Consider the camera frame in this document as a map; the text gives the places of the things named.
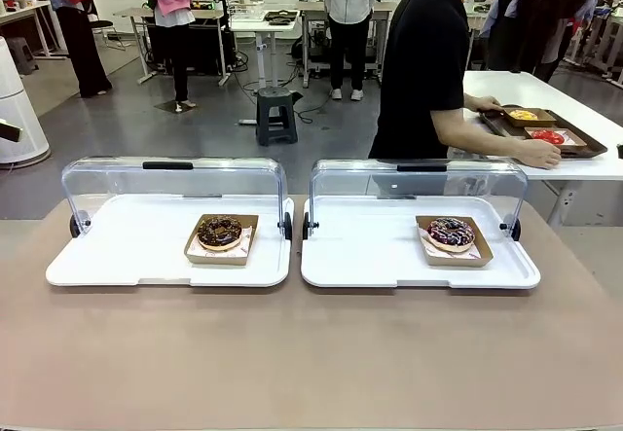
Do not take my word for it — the dark brown serving tray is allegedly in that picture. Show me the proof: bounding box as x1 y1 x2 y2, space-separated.
478 104 609 162

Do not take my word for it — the brown cardboard donut tray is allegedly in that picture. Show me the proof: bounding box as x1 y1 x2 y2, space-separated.
183 214 260 267
524 126 589 150
500 106 558 128
416 215 495 268

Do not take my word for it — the red glazed donut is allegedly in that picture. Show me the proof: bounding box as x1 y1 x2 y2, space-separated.
531 128 567 146

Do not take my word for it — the person's right forearm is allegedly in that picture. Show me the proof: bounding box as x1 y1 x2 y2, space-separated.
430 107 532 165

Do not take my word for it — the person in black trousers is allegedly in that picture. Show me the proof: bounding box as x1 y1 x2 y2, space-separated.
27 0 114 99

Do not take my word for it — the person with long dark hair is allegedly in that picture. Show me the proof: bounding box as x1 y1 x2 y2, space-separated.
486 0 596 82

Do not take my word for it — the purple drizzled donut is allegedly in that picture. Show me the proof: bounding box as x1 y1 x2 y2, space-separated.
426 216 476 253

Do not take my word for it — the person in pink top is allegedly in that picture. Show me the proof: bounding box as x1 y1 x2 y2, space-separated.
139 0 200 109

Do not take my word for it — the person in black shirt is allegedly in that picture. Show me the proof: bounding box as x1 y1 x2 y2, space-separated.
368 0 491 161

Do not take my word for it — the chocolate sprinkled donut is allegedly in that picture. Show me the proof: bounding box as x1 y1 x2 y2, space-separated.
196 215 243 251

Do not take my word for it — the person in white jacket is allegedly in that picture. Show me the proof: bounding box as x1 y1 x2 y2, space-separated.
322 0 386 103

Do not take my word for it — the person's right hand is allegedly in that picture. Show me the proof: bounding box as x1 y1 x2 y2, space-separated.
524 138 564 171

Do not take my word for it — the person's left hand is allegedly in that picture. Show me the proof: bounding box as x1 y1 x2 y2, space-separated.
474 96 506 114

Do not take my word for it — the white air purifier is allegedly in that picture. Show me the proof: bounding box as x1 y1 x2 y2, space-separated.
0 35 52 164

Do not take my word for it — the white side table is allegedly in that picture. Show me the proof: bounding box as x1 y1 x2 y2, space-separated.
461 69 623 228

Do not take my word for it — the grey plastic stool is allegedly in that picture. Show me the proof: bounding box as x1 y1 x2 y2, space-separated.
6 36 40 75

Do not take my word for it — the white workbench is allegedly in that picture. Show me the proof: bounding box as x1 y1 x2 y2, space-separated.
0 0 68 61

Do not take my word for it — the clear plastic display lid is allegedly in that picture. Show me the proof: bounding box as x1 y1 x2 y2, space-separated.
310 158 531 237
60 156 286 235

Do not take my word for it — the grey background desk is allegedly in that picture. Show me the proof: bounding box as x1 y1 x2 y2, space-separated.
112 6 233 87

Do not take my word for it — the white display tray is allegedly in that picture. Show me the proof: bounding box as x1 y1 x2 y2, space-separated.
46 195 296 289
300 195 542 290

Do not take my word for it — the dark plastic step stool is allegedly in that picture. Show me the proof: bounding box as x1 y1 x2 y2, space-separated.
255 87 300 147

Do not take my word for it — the white height-adjustable desk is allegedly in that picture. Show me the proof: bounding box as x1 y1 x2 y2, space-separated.
228 10 301 92

